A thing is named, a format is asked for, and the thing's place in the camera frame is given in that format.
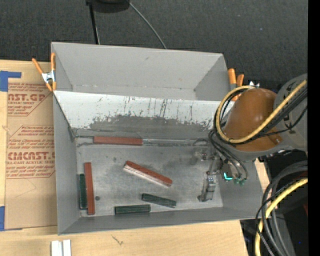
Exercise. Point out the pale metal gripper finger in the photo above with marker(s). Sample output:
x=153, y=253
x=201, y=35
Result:
x=203, y=156
x=209, y=187

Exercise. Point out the dark green flat block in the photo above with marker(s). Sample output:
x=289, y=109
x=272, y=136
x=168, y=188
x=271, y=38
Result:
x=132, y=209
x=158, y=200
x=83, y=192

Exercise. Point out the red-brown flat block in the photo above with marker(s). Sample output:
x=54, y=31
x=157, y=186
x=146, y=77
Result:
x=89, y=190
x=150, y=173
x=117, y=140

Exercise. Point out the grey metal bin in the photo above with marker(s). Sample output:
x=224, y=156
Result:
x=140, y=115

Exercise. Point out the brown cardboard board red print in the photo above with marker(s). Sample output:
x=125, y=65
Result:
x=30, y=190

